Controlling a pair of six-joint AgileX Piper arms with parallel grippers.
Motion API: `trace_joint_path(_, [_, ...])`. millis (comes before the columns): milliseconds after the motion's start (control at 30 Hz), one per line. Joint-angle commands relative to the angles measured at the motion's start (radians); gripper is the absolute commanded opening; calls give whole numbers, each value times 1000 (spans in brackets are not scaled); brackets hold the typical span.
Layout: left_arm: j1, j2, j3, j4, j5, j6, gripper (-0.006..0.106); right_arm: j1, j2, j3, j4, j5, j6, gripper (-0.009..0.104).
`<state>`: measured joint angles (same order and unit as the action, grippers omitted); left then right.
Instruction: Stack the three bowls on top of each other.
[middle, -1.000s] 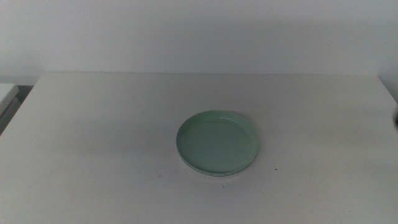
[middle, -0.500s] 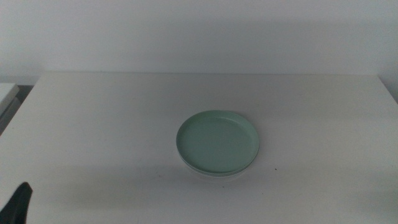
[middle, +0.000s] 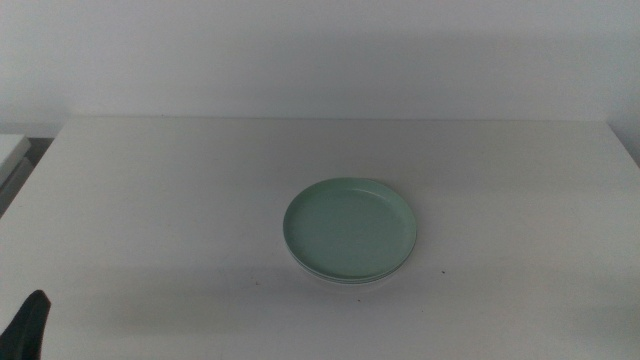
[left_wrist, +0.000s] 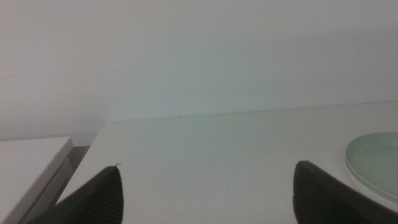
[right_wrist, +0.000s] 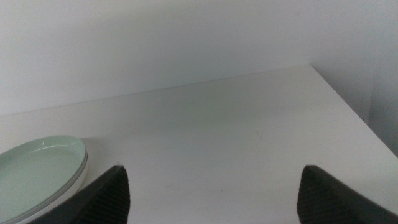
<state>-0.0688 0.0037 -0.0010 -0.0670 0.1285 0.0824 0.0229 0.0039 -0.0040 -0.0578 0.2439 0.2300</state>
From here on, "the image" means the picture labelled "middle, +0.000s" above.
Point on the pale green shallow bowl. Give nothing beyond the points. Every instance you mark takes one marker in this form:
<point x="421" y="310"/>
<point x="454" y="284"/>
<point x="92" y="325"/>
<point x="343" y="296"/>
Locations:
<point x="350" y="230"/>

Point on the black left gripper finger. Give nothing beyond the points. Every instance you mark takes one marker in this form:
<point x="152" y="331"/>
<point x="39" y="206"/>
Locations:
<point x="25" y="330"/>

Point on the white shallow bowl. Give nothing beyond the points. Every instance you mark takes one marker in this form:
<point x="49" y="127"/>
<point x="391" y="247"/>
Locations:
<point x="350" y="284"/>

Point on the grey shallow bowl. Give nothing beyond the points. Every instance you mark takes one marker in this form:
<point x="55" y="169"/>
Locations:
<point x="350" y="280"/>

